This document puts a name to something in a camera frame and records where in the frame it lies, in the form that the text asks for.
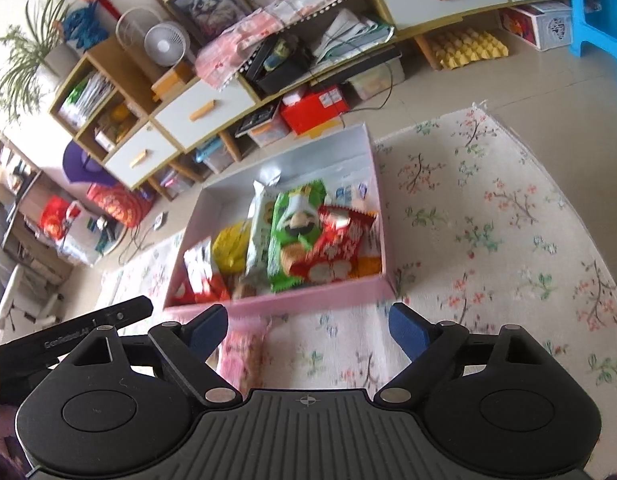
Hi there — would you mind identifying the white red small packet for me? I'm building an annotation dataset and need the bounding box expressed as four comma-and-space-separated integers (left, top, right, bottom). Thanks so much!
184, 236, 230, 304

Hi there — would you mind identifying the pink rice cracker packet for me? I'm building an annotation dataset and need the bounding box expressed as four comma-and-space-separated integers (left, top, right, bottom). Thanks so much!
216, 318, 270, 398

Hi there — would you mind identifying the orange white small packet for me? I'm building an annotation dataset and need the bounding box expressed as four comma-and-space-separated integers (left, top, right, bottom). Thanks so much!
356, 256, 382, 278

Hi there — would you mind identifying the yellow snack packet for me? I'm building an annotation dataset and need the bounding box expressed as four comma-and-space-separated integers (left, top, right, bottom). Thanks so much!
212, 219, 251, 275

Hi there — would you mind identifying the silver cracker packet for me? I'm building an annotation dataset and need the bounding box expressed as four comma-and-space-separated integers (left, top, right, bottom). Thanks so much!
243, 181, 278, 290

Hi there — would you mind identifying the green chips packet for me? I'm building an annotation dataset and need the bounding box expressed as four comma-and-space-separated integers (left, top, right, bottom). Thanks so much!
267, 179, 327, 292

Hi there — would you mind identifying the blue white bread packet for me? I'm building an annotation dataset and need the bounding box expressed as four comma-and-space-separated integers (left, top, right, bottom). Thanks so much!
333, 182, 369, 211

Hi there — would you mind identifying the floral table cloth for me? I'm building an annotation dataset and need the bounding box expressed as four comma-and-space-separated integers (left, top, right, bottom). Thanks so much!
96, 106, 617, 479

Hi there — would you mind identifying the pink cardboard box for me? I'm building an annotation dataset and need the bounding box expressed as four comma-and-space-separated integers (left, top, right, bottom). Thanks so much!
164, 125, 397, 322

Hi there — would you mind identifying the red lantern bag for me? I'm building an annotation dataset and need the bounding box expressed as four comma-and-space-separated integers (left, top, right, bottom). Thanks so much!
87, 183, 156, 229

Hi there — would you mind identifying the clear storage bin blue lid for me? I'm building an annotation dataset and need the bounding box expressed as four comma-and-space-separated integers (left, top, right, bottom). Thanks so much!
194, 136, 234, 174

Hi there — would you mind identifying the purple hat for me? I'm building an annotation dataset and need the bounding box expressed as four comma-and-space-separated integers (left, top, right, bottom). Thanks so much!
62, 141, 118, 186

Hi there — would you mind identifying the wooden tv cabinet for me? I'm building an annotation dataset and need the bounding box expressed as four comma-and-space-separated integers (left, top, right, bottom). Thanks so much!
49, 0, 575, 204

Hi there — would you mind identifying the red shoe box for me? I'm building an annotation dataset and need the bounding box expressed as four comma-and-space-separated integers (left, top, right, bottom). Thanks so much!
280, 86, 350, 134

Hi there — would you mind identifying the clear bin under cabinet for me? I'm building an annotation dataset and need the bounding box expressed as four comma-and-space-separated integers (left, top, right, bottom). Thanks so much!
345, 58, 405, 101

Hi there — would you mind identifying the black open case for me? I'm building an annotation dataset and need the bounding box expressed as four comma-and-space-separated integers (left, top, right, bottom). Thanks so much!
244, 32, 314, 96

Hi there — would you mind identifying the yellow egg tray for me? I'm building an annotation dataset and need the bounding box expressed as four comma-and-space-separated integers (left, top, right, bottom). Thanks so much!
430, 28, 509, 70

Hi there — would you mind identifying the white desk fan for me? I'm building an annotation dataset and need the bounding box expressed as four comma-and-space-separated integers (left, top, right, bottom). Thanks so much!
115, 6, 194, 68

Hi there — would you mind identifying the pink table runner cloth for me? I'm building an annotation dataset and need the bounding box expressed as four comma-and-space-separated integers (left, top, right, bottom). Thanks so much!
194, 0, 345, 90

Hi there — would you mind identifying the green potted plant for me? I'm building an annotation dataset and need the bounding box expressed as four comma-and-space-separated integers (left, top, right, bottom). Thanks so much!
0, 0, 73, 122

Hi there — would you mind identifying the white patterned storage box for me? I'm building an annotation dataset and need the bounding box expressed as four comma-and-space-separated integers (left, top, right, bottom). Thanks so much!
497, 0, 573, 52

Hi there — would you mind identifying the black power cable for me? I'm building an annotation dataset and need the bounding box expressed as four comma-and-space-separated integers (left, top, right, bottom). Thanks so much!
259, 0, 395, 114

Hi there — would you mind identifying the cat picture frame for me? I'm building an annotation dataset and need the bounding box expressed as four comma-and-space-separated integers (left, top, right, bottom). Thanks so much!
156, 0, 253, 47

